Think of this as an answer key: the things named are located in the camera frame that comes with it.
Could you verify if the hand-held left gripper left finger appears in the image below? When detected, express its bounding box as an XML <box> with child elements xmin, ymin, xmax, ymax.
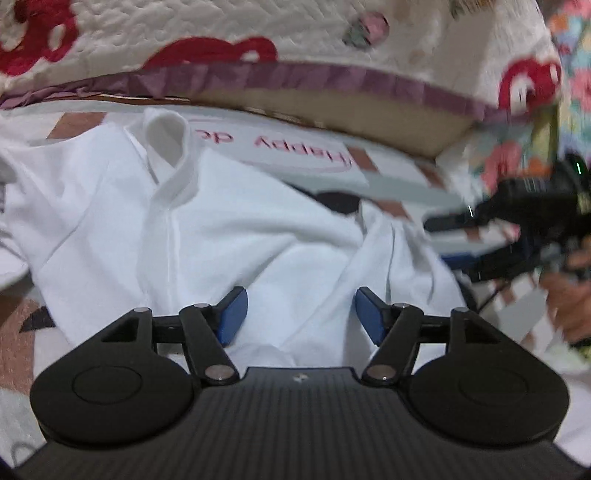
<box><xmin>99</xmin><ymin>286</ymin><xmax>250</xmax><ymax>387</ymax></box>

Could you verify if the beige bed base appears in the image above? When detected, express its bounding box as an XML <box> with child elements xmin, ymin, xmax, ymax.
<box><xmin>191</xmin><ymin>87</ymin><xmax>482</xmax><ymax>158</ymax></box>

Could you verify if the floral patterned cloth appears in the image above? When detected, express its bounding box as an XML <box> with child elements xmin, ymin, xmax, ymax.
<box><xmin>438</xmin><ymin>0</ymin><xmax>591</xmax><ymax>222</ymax></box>

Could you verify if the black cable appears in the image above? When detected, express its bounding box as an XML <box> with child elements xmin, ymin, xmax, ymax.
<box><xmin>478</xmin><ymin>279</ymin><xmax>515</xmax><ymax>312</ymax></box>

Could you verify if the person's right hand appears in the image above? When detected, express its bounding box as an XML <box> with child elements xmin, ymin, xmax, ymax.
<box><xmin>540</xmin><ymin>248</ymin><xmax>591</xmax><ymax>347</ymax></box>

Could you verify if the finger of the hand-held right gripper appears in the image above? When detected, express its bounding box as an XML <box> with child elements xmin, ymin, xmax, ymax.
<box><xmin>440</xmin><ymin>241</ymin><xmax>537</xmax><ymax>283</ymax></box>
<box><xmin>424</xmin><ymin>206</ymin><xmax>514</xmax><ymax>233</ymax></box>

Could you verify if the quilted bedspread with red bears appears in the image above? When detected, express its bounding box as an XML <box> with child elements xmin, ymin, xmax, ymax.
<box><xmin>0</xmin><ymin>0</ymin><xmax>565</xmax><ymax>124</ymax></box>

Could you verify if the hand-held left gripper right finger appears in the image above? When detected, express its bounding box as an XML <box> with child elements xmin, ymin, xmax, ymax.
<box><xmin>353</xmin><ymin>286</ymin><xmax>502</xmax><ymax>387</ymax></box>

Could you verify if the white t-shirt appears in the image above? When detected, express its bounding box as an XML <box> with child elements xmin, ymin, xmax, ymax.
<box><xmin>0</xmin><ymin>108</ymin><xmax>468</xmax><ymax>370</ymax></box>

